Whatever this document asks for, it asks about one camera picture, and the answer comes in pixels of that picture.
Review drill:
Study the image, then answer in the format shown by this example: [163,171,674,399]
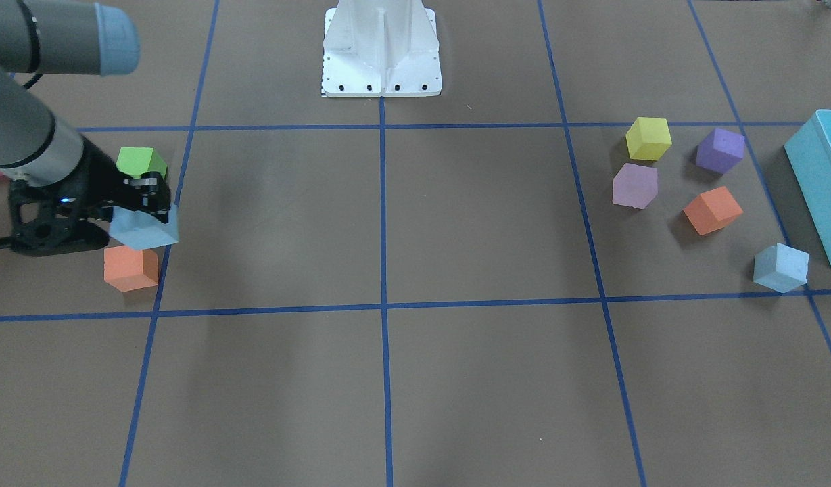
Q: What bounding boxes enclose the light blue plastic bin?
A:
[785,109,831,268]

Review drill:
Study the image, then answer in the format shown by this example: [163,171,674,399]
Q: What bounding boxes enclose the orange foam block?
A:
[103,246,160,292]
[683,186,744,235]

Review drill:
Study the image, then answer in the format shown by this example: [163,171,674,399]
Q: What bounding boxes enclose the yellow foam block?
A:
[625,116,673,162]

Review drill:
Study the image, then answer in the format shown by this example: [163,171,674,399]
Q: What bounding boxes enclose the green foam block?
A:
[116,147,168,179]

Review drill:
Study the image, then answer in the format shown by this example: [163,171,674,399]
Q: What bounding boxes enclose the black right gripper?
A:
[8,139,172,258]

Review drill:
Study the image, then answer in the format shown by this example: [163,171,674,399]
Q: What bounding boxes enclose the lilac foam block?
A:
[612,163,659,210]

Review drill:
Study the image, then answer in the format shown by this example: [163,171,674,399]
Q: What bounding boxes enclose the light blue foam block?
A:
[108,204,180,250]
[753,243,810,293]

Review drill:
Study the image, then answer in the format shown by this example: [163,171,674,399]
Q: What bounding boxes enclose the brown paper table cover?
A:
[0,1,831,486]

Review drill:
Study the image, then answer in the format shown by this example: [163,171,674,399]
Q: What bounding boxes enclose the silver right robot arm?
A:
[0,1,179,258]

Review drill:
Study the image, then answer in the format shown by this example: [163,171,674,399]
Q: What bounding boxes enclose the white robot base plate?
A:
[320,1,443,98]

